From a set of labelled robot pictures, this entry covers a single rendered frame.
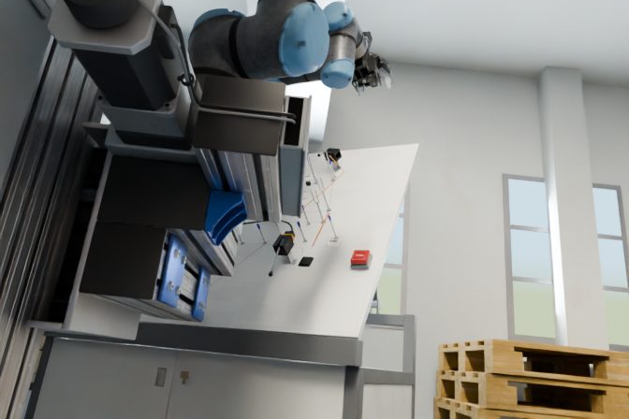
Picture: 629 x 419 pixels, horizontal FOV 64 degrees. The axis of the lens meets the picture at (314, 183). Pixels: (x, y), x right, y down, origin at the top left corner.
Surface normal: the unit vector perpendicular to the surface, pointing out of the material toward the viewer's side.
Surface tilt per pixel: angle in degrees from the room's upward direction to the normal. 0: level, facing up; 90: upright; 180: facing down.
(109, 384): 90
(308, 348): 90
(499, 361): 90
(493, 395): 90
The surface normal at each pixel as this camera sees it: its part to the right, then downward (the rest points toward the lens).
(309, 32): 0.91, 0.08
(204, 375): -0.41, -0.35
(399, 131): 0.05, -0.34
